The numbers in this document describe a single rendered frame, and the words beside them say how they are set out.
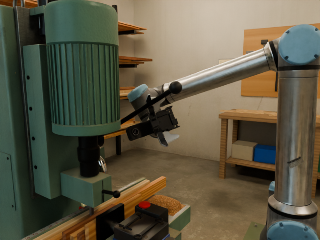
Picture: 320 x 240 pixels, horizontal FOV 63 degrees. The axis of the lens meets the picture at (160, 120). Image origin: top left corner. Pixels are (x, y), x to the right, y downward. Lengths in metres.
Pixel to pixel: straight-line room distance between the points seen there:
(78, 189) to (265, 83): 3.35
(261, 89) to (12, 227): 3.42
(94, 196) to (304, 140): 0.63
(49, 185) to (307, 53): 0.81
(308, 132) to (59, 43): 0.74
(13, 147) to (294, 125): 0.82
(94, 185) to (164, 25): 3.95
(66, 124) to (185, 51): 3.70
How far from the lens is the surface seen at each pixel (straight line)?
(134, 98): 1.01
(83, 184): 0.74
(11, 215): 0.96
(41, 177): 0.83
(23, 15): 0.83
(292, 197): 0.96
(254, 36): 3.92
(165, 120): 0.81
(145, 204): 0.69
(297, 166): 0.93
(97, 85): 0.64
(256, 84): 3.87
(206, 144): 4.23
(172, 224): 0.87
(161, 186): 1.05
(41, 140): 0.78
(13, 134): 0.83
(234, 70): 1.03
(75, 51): 0.64
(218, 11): 4.15
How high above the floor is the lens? 1.34
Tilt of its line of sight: 10 degrees down
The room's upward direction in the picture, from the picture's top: straight up
